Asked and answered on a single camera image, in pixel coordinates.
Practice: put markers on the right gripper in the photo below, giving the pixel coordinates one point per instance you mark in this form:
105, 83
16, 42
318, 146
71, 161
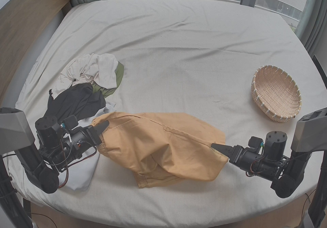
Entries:
242, 156

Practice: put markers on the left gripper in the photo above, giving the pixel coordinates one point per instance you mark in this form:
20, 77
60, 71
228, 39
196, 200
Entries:
84, 137

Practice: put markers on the tan shorts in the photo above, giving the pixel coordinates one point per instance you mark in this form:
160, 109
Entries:
163, 145

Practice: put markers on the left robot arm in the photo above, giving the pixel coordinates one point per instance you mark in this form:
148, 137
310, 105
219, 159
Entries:
15, 132

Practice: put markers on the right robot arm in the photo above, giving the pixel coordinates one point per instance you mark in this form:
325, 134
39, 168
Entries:
309, 132

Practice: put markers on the black garment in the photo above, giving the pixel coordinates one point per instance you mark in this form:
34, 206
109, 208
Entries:
76, 104

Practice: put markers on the pale blue garment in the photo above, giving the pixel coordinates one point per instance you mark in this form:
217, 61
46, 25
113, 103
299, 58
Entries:
81, 175

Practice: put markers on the green garment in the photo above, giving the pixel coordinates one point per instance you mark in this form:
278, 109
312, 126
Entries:
118, 76

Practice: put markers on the white garment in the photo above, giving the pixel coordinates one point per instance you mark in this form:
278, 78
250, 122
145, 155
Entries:
86, 68

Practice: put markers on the round woven basket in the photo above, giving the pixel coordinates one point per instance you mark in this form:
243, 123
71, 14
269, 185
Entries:
277, 91

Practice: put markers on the bed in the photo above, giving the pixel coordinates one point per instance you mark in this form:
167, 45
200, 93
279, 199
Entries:
178, 55

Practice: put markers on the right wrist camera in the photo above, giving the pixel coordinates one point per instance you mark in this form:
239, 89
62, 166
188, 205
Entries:
255, 142

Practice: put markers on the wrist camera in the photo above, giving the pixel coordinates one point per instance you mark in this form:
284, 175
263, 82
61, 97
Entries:
255, 142
70, 122

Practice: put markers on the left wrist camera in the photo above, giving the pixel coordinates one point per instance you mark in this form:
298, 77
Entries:
70, 122

